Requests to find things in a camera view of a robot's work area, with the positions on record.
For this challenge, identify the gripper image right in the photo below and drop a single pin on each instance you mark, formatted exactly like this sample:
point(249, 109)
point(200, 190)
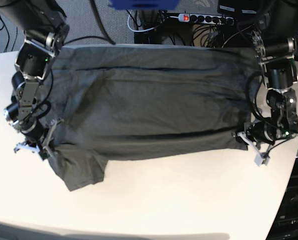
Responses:
point(262, 132)

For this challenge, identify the grey T-shirt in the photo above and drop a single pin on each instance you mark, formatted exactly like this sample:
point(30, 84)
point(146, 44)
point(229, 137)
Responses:
point(137, 103)

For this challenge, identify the white power strip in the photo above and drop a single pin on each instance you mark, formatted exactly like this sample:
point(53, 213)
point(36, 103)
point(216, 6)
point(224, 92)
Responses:
point(206, 19)

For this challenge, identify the blue plastic bin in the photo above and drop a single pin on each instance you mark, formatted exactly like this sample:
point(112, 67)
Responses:
point(144, 4)

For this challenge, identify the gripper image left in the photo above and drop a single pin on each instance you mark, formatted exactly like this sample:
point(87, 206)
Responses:
point(35, 133)

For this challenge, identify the black OpenArm base box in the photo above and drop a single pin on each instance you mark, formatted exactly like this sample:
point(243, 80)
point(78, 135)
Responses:
point(285, 225)

